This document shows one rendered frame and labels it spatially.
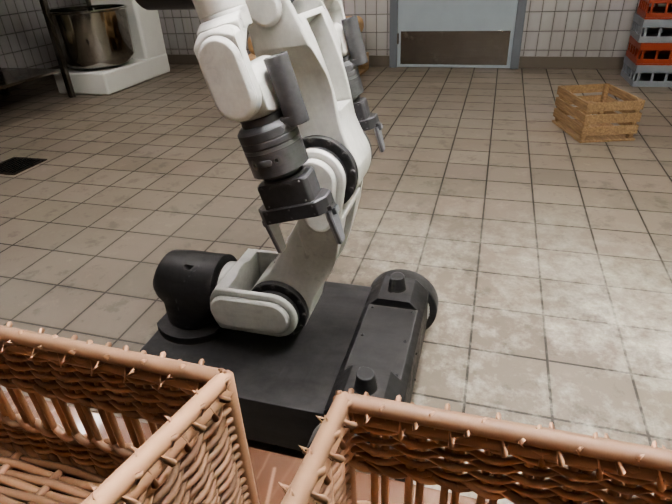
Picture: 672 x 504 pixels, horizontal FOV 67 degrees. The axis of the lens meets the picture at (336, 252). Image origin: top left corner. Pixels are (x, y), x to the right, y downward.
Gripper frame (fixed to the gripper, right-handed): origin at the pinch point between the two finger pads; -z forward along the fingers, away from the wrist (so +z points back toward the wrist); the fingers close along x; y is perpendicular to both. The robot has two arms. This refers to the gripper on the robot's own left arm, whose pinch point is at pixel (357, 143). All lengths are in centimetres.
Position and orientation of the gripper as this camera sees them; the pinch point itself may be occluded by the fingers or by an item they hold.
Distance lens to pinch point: 121.0
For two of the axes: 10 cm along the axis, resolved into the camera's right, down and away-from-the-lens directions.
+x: 9.3, -1.2, -3.6
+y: 2.6, -5.1, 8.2
